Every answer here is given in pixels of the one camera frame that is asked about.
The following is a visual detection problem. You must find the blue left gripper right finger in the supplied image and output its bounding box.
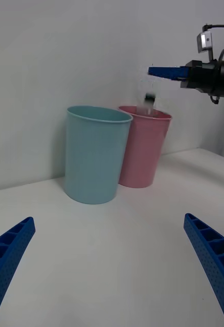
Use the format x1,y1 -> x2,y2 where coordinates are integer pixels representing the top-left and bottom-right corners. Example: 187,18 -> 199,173
183,213 -> 224,327

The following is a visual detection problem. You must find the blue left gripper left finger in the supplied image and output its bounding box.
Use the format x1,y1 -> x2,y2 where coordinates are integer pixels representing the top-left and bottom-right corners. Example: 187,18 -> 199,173
0,216 -> 36,327

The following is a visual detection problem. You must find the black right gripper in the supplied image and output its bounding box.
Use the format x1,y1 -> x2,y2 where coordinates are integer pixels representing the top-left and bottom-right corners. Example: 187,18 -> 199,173
147,60 -> 221,96

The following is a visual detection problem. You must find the small dark plastic bottle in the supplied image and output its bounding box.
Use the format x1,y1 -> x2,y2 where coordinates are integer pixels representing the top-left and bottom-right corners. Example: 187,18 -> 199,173
136,92 -> 158,118

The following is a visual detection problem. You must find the pink plastic bin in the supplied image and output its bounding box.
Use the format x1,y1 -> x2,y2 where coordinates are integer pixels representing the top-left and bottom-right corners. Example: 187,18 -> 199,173
117,105 -> 173,189

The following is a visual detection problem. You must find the pale blue plastic bin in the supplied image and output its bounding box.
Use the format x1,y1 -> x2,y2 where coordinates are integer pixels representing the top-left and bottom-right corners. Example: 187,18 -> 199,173
64,105 -> 133,205

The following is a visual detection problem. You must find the right arm wrist camera box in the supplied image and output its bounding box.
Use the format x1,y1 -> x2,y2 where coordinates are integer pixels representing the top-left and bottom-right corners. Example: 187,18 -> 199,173
196,31 -> 215,54

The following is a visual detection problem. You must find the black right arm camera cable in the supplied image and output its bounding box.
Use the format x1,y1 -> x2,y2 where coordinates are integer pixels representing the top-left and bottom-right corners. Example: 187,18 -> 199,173
203,24 -> 224,33

